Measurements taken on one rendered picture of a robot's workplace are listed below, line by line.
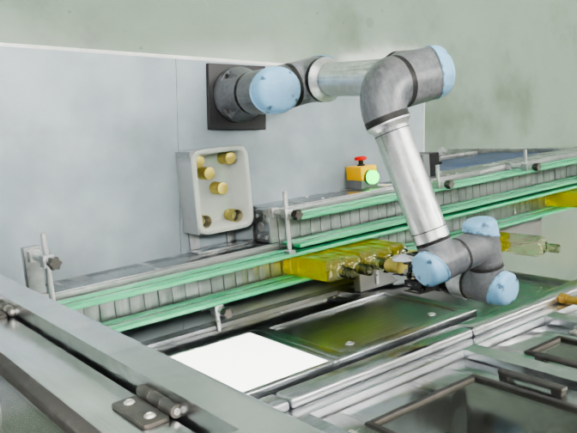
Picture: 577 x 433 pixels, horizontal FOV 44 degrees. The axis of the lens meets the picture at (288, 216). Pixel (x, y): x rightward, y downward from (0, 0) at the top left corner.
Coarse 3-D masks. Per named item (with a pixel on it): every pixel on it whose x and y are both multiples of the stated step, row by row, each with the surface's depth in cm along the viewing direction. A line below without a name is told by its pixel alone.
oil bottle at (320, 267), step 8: (296, 256) 194; (304, 256) 192; (312, 256) 191; (320, 256) 190; (328, 256) 189; (288, 264) 196; (296, 264) 194; (304, 264) 191; (312, 264) 188; (320, 264) 185; (328, 264) 183; (336, 264) 183; (344, 264) 185; (288, 272) 197; (296, 272) 194; (304, 272) 191; (312, 272) 189; (320, 272) 186; (328, 272) 183; (336, 272) 183; (320, 280) 187; (328, 280) 184; (336, 280) 184
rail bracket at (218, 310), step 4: (220, 304) 177; (204, 308) 182; (208, 308) 180; (212, 308) 177; (216, 308) 176; (220, 308) 176; (224, 308) 173; (228, 308) 174; (212, 312) 178; (216, 312) 176; (220, 312) 175; (224, 312) 173; (228, 312) 174; (232, 312) 174; (216, 316) 178; (224, 316) 174; (228, 316) 174; (216, 320) 178; (220, 320) 178; (216, 324) 178; (220, 324) 178; (216, 328) 178; (220, 328) 178
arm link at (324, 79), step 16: (432, 48) 155; (304, 64) 186; (320, 64) 182; (336, 64) 177; (352, 64) 172; (368, 64) 166; (416, 64) 149; (432, 64) 151; (448, 64) 153; (304, 80) 184; (320, 80) 181; (336, 80) 175; (352, 80) 170; (416, 80) 149; (432, 80) 151; (448, 80) 154; (304, 96) 186; (320, 96) 184; (336, 96) 187; (416, 96) 150; (432, 96) 154
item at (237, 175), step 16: (192, 160) 184; (208, 160) 195; (240, 160) 195; (192, 176) 185; (224, 176) 198; (240, 176) 196; (208, 192) 195; (240, 192) 197; (208, 208) 196; (224, 208) 199; (240, 208) 198; (224, 224) 194; (240, 224) 194
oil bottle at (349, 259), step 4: (316, 252) 198; (320, 252) 197; (324, 252) 197; (328, 252) 196; (332, 252) 196; (336, 252) 195; (340, 252) 195; (332, 256) 191; (336, 256) 190; (340, 256) 190; (344, 256) 189; (348, 256) 189; (352, 256) 188; (356, 256) 189; (344, 260) 187; (348, 260) 186; (352, 260) 186; (356, 260) 187; (360, 260) 188; (348, 264) 186; (352, 264) 186
